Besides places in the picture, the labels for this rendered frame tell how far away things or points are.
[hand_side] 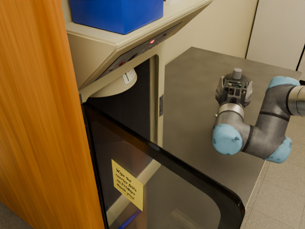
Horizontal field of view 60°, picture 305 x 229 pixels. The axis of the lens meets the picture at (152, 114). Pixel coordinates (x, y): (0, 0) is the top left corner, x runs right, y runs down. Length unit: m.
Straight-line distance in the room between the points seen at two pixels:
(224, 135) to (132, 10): 0.42
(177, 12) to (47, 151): 0.31
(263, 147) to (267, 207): 1.44
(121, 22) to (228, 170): 0.72
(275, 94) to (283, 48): 2.84
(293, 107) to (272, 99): 0.06
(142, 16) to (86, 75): 0.12
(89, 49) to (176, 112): 0.85
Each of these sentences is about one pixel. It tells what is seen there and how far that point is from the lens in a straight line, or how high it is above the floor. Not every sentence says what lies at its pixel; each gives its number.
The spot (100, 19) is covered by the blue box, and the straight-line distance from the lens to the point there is 0.39.
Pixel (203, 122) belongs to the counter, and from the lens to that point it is 1.15.
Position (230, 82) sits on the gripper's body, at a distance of 0.88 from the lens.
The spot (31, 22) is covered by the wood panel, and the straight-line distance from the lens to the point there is 0.31.
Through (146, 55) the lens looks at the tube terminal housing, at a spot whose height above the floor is 1.38.
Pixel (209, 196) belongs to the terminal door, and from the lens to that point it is 0.33.
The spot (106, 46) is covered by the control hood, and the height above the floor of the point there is 1.50.
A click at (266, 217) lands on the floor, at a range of 2.09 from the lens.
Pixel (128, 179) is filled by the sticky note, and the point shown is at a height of 1.28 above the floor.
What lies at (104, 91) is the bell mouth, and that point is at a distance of 0.60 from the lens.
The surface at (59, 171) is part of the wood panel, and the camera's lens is 0.46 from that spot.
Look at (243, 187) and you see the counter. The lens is 0.93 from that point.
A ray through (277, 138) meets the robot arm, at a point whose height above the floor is 1.19.
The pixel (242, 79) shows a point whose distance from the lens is 0.98.
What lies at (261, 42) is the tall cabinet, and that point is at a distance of 3.61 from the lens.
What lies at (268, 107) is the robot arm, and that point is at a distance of 0.74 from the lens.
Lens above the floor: 1.63
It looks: 36 degrees down
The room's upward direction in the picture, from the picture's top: straight up
